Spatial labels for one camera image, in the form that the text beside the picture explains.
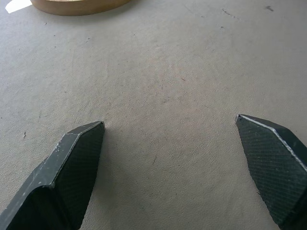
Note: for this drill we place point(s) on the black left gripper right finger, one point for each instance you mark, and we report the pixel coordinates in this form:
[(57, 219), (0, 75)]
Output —
[(275, 167)]

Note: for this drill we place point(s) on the white tape marker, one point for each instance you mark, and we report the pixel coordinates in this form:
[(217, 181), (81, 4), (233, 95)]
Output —
[(18, 5)]

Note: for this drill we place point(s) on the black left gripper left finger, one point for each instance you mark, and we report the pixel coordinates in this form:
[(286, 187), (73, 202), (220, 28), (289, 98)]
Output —
[(60, 182)]

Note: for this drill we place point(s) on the round wooden tray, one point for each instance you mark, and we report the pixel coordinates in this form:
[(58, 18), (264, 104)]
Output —
[(81, 6)]

